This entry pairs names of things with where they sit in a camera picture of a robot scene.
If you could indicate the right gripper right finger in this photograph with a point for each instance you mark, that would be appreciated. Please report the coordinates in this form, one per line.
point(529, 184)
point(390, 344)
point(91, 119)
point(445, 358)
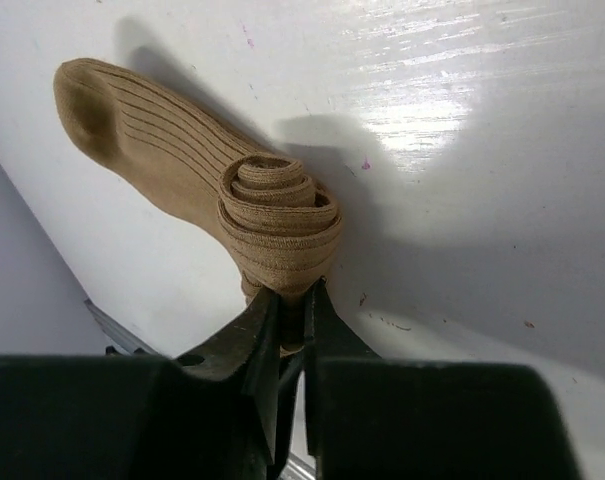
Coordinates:
point(368, 417)

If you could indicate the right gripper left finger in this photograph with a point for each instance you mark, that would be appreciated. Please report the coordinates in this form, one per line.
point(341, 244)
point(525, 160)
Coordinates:
point(209, 414)

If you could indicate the brown sock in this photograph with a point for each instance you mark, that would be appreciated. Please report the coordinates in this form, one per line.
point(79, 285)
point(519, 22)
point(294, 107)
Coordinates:
point(280, 225)

